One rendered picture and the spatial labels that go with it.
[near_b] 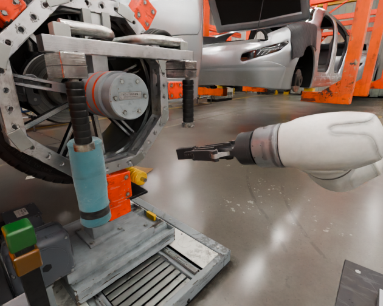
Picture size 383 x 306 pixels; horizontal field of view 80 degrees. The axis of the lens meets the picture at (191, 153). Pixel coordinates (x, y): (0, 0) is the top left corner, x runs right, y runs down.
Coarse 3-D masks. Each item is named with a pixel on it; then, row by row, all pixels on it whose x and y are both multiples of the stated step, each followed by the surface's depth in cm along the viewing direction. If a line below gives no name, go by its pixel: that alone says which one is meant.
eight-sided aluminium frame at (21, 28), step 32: (64, 0) 60; (96, 0) 65; (0, 32) 55; (32, 32) 56; (128, 32) 79; (0, 64) 53; (160, 64) 86; (0, 96) 54; (160, 96) 90; (160, 128) 94; (64, 160) 68; (128, 160) 85
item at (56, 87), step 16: (64, 16) 72; (112, 64) 104; (128, 64) 96; (144, 64) 91; (32, 80) 67; (48, 80) 70; (64, 80) 75; (80, 80) 81; (144, 80) 95; (64, 96) 75; (48, 112) 72; (144, 112) 98; (96, 128) 84; (112, 128) 107; (128, 128) 94; (64, 144) 77; (112, 144) 96; (128, 144) 94
